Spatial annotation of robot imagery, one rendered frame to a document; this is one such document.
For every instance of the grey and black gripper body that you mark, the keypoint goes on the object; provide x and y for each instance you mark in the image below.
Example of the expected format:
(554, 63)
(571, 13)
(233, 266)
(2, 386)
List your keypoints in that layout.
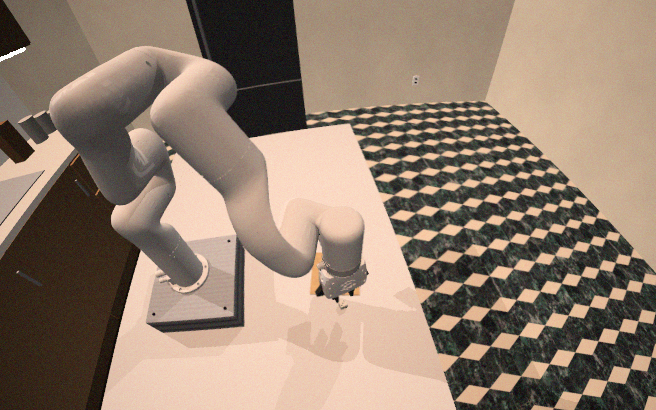
(336, 286)

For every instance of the tan mat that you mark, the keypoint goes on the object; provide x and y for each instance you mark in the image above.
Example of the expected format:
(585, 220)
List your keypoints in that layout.
(315, 272)

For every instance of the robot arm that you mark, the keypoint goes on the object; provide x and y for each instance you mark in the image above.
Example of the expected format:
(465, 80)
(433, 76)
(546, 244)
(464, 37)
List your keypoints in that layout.
(191, 117)

